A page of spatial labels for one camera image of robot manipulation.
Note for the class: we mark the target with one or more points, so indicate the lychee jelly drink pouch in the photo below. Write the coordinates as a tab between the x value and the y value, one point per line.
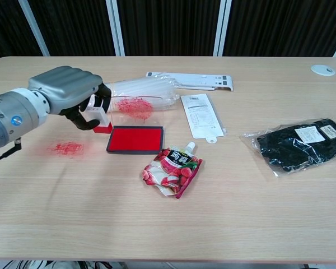
170	172

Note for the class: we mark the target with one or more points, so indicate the black white clutter under table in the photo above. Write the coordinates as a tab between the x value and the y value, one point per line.
44	264

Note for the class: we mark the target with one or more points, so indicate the white folding plastic stand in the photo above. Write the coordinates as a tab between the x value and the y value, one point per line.
190	79

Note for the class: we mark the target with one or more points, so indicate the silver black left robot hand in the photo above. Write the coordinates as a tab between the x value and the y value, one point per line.
64	87

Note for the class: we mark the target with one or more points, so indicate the bundle of clear plastic tubes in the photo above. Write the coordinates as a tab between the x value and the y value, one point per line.
145	87

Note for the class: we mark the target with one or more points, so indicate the black gloves in plastic bag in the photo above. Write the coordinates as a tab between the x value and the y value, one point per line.
291	148

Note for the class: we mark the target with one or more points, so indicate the white and red stamp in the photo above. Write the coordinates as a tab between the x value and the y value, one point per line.
100	118

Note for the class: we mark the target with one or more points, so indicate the white printed packaging sleeve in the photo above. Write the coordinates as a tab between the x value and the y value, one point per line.
198	117

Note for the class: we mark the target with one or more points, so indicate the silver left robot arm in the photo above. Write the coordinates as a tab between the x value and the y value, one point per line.
14	117

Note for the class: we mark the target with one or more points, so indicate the red ink pad clear lid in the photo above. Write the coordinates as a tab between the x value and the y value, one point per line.
134	140

